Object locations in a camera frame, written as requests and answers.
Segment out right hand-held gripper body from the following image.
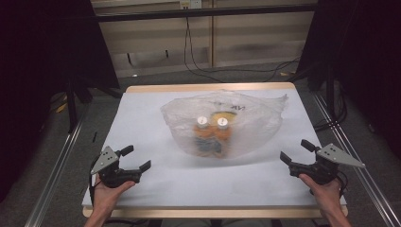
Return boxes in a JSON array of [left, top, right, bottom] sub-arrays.
[[288, 143, 366, 186]]

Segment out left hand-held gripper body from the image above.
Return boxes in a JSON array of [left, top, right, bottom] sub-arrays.
[[91, 146, 142, 189]]

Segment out clear plastic bag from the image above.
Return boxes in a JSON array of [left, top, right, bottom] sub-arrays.
[[160, 89, 289, 160]]

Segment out person's right hand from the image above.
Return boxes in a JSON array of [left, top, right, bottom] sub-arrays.
[[298, 173, 343, 216]]

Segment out person's left hand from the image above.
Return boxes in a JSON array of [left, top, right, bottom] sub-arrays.
[[93, 174, 136, 218]]

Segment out black metal stand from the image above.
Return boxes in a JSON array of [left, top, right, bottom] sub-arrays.
[[287, 62, 348, 131], [64, 74, 122, 134]]

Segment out orange bottle with white cap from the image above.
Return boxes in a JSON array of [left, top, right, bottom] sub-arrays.
[[192, 115, 214, 157], [212, 116, 233, 158]]

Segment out yellow round item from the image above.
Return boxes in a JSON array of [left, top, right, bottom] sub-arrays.
[[210, 111, 238, 127]]

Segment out black curtain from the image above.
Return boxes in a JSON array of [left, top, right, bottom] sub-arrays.
[[0, 0, 121, 202], [297, 0, 401, 159]]

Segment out black horizontal bar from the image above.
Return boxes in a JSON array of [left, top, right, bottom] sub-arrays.
[[93, 3, 319, 24]]

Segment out aluminium floor rail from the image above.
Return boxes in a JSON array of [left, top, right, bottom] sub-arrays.
[[311, 91, 401, 227], [24, 114, 88, 227]]

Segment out black hanging cable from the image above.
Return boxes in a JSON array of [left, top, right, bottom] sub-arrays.
[[183, 16, 302, 83]]

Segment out white wall socket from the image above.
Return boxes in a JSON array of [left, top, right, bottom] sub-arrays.
[[179, 0, 202, 9]]

